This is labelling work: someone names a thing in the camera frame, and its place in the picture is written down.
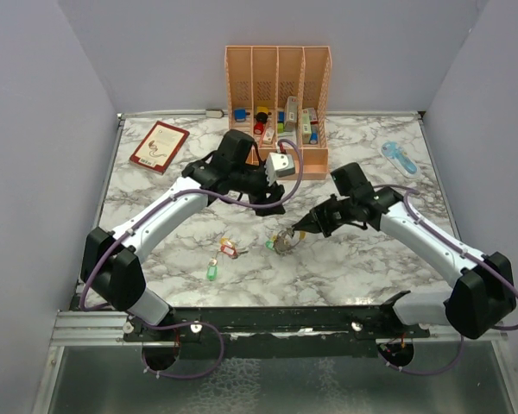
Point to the yellow tag key lower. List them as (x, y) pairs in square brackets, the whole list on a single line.
[(227, 241)]

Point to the red tag key lower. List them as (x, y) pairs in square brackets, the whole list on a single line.
[(231, 251)]

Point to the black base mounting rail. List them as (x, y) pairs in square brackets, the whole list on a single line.
[(210, 333)]

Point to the metal coil keyring yellow handle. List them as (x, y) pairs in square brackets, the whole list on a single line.
[(287, 240)]

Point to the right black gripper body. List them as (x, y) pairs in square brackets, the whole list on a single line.
[(331, 215)]

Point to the red black bottle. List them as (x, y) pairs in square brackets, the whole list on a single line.
[(261, 120)]

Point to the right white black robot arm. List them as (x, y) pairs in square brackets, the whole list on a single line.
[(480, 289)]

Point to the aluminium frame rail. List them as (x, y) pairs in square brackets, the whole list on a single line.
[(107, 329)]

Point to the white adapter at wall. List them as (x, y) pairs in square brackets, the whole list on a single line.
[(214, 113)]

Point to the red cover paperback book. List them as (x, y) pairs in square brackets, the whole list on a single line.
[(159, 147)]

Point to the blue packaged item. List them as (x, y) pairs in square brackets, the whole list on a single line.
[(398, 157)]

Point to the peach plastic desk organizer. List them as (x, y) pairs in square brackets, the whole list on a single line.
[(267, 76)]

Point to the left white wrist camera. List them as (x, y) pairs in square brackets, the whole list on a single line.
[(278, 166)]

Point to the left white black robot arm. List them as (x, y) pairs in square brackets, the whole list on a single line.
[(112, 261)]

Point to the grey green box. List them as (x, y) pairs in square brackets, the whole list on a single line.
[(290, 114)]

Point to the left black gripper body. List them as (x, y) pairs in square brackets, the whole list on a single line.
[(257, 189)]

